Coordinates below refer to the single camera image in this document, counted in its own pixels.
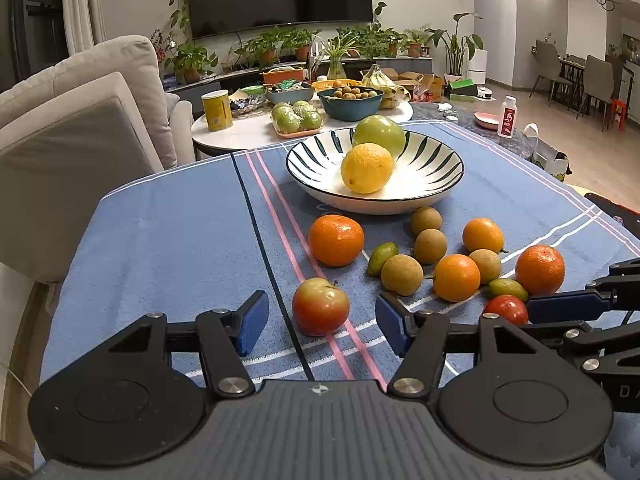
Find dark glass window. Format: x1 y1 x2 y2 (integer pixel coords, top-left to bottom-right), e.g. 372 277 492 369
0 0 67 92

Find cardboard boxes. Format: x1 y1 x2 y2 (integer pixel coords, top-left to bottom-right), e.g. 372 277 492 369
390 70 444 99

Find red stool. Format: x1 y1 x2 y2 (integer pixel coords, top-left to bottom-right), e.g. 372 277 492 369
606 99 629 132

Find green box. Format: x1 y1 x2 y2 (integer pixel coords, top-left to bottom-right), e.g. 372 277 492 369
447 80 479 102

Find glass vase with plant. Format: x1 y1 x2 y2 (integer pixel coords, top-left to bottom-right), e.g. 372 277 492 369
320 35 362 81

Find tall leafy plant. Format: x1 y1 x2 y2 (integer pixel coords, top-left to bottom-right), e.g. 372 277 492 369
425 12 484 77

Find small orange with stem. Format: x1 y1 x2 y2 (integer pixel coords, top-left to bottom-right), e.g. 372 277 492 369
462 217 506 255

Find grey television cabinet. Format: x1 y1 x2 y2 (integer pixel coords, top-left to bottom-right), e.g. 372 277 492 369
165 55 434 107

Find large orange tangerine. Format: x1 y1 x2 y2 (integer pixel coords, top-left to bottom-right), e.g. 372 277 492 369
308 215 365 268

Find black box with red edge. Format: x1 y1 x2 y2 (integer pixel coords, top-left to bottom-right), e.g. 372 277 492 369
584 192 640 242

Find small red apple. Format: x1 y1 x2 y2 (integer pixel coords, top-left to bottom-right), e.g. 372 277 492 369
482 295 529 326

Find orange plastic basket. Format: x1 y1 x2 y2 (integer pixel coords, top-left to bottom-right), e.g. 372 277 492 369
311 79 362 92

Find potted green plant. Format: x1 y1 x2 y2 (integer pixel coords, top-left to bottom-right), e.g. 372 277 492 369
337 24 407 59
282 27 322 62
172 42 219 84
235 30 282 67
405 27 432 58

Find dining table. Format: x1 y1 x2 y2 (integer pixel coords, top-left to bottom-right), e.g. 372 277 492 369
556 54 632 111

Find tray of wrapped snacks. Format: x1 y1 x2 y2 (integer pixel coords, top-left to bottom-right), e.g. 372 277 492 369
229 85 269 112

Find white curtain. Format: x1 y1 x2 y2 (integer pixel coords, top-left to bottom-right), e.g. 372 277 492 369
60 0 108 56

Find white bottle red label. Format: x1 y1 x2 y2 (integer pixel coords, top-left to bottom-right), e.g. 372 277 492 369
497 96 519 139

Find dark blue bowl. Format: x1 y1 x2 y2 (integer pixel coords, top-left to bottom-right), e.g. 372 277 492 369
317 87 384 122

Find pile of longans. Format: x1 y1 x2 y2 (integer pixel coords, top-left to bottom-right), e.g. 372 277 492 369
322 86 379 102

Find dark marble table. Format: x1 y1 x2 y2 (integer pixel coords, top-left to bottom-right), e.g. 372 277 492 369
400 101 572 177

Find wrapped tray of green apples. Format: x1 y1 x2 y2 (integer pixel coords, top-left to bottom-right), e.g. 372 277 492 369
271 101 325 139

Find grey dining chair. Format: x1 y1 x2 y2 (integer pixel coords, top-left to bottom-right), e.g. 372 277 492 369
576 55 616 119
530 40 562 107

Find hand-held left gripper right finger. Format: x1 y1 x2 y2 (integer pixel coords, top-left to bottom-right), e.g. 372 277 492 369
375 292 566 401

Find yellow lemon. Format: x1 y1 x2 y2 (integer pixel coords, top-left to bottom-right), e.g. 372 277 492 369
341 143 395 195

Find small green fruit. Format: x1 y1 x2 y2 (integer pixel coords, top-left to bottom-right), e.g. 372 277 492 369
488 278 529 303
367 242 399 277

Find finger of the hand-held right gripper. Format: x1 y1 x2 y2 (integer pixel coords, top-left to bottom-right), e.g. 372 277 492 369
520 322 640 377
526 258 640 323

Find large green apple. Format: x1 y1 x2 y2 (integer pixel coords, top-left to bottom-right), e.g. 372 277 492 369
352 115 407 160

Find bunch of bananas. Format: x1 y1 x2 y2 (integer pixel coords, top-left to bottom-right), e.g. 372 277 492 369
361 64 412 110

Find orange crate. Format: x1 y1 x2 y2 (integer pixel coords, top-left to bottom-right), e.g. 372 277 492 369
261 67 306 85

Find red green apple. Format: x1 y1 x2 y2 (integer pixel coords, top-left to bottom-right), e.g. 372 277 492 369
292 278 350 337

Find white air purifier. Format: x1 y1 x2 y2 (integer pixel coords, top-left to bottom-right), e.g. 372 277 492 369
470 49 489 84

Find striped white ceramic bowl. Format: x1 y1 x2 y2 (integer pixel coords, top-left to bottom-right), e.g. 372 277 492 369
286 127 465 216

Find white round table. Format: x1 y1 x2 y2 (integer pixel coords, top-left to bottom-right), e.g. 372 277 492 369
191 100 415 159

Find yellow can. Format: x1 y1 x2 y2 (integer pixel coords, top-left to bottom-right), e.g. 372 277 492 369
201 89 234 132

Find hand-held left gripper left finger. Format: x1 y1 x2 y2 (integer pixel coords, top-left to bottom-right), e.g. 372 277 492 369
106 290 271 399

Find white paper box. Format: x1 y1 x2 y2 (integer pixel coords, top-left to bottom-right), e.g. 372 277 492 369
522 122 572 182

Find blue striped tablecloth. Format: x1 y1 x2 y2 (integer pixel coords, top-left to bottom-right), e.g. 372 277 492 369
35 120 640 467

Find red flower bouquet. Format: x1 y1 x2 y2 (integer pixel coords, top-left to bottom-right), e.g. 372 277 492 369
149 29 174 64

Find beige sofa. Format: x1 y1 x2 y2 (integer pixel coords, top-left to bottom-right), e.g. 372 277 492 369
0 35 196 283

